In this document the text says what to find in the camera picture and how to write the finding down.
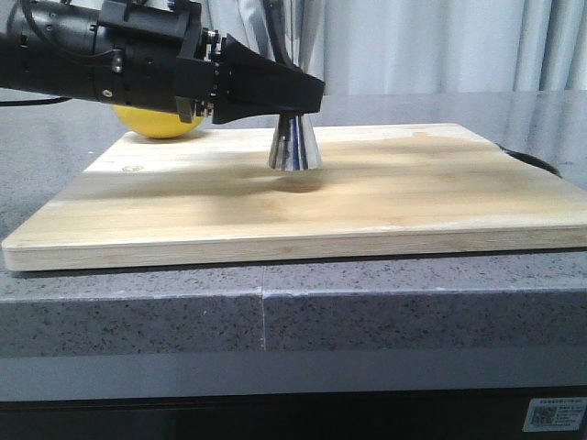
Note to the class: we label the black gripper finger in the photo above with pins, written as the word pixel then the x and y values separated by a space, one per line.
pixel 251 85

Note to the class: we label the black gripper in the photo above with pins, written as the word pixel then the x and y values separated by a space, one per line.
pixel 123 53

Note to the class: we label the steel double jigger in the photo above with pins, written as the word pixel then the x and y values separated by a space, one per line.
pixel 292 27

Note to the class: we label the yellow lemon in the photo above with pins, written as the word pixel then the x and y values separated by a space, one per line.
pixel 154 124

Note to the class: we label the grey curtain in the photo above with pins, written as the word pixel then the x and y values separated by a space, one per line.
pixel 433 47

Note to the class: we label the wooden cutting board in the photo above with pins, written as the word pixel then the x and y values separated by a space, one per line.
pixel 381 191

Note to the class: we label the white QR code label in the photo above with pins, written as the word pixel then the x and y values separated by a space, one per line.
pixel 555 415

